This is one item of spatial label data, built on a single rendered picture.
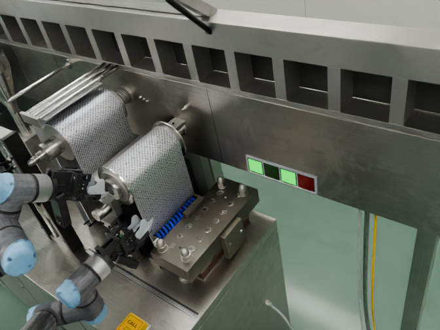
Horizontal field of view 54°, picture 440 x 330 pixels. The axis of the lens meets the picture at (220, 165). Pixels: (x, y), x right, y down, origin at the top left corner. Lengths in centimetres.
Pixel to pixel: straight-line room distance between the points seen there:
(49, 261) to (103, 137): 54
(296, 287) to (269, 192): 78
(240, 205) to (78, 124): 60
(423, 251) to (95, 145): 114
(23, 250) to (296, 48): 78
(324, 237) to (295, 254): 21
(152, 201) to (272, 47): 63
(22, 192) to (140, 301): 56
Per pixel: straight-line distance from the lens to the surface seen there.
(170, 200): 149
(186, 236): 145
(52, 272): 174
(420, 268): 166
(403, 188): 120
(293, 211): 288
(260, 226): 160
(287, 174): 134
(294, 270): 258
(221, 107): 134
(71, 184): 127
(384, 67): 102
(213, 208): 151
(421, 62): 99
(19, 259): 109
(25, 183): 118
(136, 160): 136
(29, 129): 200
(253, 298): 170
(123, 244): 135
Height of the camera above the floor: 209
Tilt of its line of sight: 39 degrees down
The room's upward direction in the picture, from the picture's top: 13 degrees counter-clockwise
